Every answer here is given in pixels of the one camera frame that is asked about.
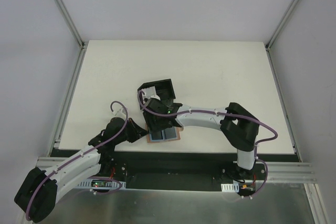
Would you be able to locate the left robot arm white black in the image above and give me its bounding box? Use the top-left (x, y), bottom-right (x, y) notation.
top-left (14, 117), bottom-right (148, 223)

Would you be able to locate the right white cable duct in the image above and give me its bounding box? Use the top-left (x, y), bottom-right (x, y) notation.
top-left (220, 183), bottom-right (239, 193)

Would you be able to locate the tan leather card holder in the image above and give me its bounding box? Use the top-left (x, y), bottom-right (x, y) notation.
top-left (146, 127), bottom-right (184, 144)

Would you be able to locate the left white cable duct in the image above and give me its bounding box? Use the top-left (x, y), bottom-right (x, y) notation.
top-left (75, 179), bottom-right (126, 190)

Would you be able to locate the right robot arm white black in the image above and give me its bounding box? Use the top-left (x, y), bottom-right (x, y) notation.
top-left (140, 98), bottom-right (259, 179)

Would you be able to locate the right aluminium frame post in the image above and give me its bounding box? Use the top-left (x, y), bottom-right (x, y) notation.
top-left (265, 0), bottom-right (301, 51)

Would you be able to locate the black card tray box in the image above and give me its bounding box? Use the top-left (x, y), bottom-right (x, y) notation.
top-left (137, 79), bottom-right (176, 106)

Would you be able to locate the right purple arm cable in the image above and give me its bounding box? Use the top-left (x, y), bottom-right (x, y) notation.
top-left (138, 90), bottom-right (278, 198)

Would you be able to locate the left table side rail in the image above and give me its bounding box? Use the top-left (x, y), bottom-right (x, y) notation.
top-left (48, 44), bottom-right (88, 156)

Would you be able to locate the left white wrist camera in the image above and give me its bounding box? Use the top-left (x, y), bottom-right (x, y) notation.
top-left (112, 108), bottom-right (127, 120)

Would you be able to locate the white cards stack in tray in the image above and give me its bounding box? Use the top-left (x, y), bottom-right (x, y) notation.
top-left (142, 86), bottom-right (156, 97)

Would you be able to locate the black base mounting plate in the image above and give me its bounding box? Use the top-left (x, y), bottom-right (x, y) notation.
top-left (49, 150), bottom-right (266, 190)

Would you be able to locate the white cable duct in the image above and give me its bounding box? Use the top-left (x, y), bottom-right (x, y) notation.
top-left (75, 179), bottom-right (126, 190)
top-left (220, 183), bottom-right (239, 193)

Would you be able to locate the aluminium cross rail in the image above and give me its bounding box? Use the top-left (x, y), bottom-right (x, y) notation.
top-left (267, 162), bottom-right (317, 184)

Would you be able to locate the aluminium frame post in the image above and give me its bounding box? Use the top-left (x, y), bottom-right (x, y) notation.
top-left (54, 0), bottom-right (85, 49)
top-left (265, 0), bottom-right (301, 51)

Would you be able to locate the left aluminium frame post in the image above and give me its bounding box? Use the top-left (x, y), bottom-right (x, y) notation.
top-left (54, 0), bottom-right (85, 49)

